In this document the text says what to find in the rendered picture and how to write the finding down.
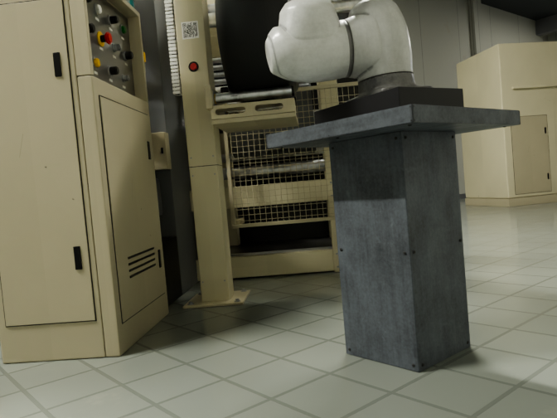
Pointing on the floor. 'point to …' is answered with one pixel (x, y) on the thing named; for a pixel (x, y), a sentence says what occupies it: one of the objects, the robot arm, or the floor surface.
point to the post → (204, 155)
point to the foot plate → (218, 301)
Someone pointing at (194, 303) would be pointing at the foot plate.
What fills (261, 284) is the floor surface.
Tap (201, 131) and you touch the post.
